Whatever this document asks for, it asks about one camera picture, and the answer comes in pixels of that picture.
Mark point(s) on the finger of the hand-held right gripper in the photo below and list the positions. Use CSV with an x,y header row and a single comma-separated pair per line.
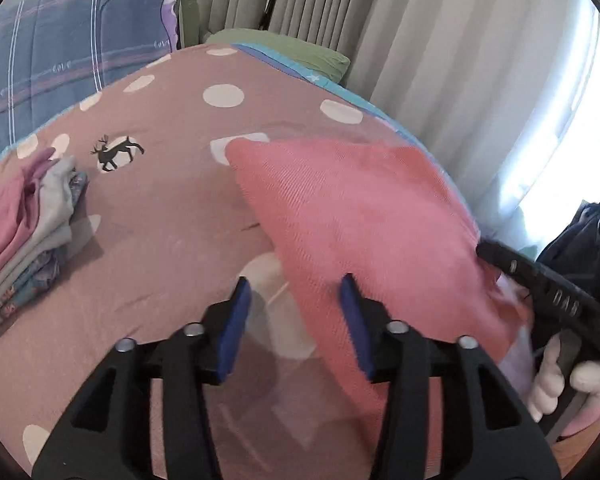
x,y
502,257

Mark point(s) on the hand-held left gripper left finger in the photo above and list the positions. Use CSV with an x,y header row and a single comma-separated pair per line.
x,y
235,330

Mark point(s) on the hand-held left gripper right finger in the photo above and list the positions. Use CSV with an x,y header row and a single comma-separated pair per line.
x,y
355,330

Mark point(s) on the pink sweater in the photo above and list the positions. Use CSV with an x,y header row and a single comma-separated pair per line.
x,y
355,210

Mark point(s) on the person's right hand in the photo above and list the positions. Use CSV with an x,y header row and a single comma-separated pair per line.
x,y
542,390

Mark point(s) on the pink polka dot bedsheet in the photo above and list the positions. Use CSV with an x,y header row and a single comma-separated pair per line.
x,y
180,220

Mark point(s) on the grey curtain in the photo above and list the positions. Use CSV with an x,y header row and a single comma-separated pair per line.
x,y
405,35

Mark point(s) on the green pillow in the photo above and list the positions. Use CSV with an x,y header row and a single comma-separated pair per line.
x,y
290,52

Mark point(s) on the blue plaid pillow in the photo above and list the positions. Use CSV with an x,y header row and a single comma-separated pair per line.
x,y
70,50

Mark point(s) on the purple polka dot pillow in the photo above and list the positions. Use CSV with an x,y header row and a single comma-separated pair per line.
x,y
169,10

